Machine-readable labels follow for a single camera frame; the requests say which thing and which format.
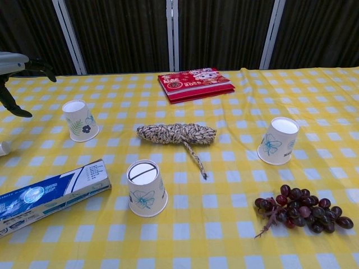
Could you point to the black pleated partition panel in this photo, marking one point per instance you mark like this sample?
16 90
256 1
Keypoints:
28 28
319 30
221 30
120 33

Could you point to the bunch of dark red grapes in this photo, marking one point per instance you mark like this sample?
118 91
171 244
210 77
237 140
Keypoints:
308 208

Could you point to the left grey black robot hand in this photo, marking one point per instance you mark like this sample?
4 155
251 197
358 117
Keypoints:
14 63

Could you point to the white cup with blue flower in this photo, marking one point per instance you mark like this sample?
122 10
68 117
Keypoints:
277 143

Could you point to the white cup with fern print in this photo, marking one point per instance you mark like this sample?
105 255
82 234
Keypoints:
81 123

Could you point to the white partition frame post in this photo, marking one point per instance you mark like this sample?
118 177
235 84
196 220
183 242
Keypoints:
172 33
69 36
270 33

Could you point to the yellow white checked tablecloth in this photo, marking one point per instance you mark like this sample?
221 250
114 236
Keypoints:
196 241

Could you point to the white cup with lined base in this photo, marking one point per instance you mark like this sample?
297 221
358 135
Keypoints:
146 199

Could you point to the red 2026 desk calendar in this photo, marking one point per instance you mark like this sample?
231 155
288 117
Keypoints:
193 84

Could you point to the blue white toothpaste box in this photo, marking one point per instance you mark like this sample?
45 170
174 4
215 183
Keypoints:
50 193

